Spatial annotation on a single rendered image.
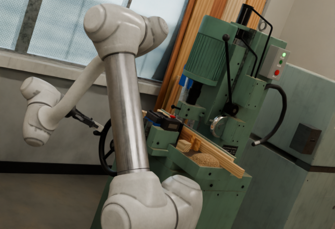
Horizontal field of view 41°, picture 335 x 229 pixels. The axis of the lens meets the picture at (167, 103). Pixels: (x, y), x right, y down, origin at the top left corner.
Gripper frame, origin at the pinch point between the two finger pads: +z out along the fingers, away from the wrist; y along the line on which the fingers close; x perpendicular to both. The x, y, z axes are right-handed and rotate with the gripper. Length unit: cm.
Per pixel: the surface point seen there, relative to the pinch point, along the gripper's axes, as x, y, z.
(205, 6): -115, 111, 100
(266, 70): -70, -25, 47
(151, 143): -8.4, -23.7, 13.2
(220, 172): -15, -47, 35
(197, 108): -35, -14, 34
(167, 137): -14.8, -24.0, 18.8
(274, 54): -78, -26, 44
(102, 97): -9, 121, 77
